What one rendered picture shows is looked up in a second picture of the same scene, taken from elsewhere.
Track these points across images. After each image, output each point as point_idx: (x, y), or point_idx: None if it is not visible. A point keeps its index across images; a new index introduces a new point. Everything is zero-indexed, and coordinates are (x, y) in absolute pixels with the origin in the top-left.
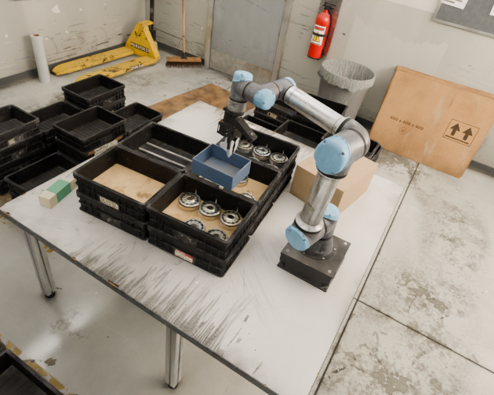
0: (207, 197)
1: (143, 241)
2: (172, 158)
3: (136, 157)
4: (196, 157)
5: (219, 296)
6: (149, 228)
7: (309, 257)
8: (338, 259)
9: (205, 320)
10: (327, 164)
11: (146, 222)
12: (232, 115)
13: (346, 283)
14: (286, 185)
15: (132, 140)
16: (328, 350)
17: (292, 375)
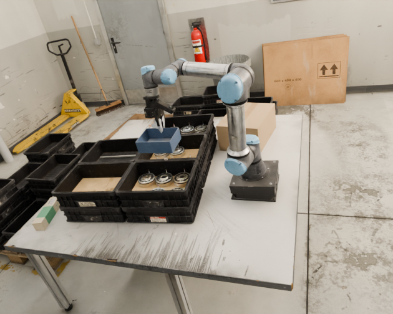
0: (159, 172)
1: (123, 223)
2: (123, 159)
3: (95, 166)
4: (138, 141)
5: (197, 235)
6: (124, 209)
7: (251, 180)
8: (273, 173)
9: (193, 256)
10: (229, 95)
11: (120, 205)
12: (151, 100)
13: (287, 190)
14: (215, 146)
15: (88, 157)
16: (295, 238)
17: (275, 265)
